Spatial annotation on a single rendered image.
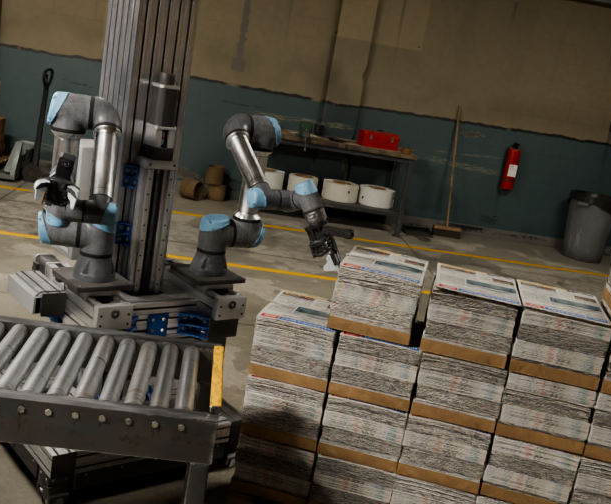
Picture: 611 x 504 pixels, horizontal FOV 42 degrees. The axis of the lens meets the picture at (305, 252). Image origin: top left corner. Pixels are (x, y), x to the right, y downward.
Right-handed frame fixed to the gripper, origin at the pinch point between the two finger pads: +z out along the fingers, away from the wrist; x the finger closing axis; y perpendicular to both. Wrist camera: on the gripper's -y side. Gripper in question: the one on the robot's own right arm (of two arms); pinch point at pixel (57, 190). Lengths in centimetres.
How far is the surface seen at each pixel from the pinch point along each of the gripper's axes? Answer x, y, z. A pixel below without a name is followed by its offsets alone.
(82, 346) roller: -17.3, 41.8, 6.7
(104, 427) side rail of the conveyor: -25, 45, 47
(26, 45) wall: 77, 3, -710
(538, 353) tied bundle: -157, 11, 14
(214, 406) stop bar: -51, 35, 46
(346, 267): -96, 5, -16
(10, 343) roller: 2.2, 44.6, 8.1
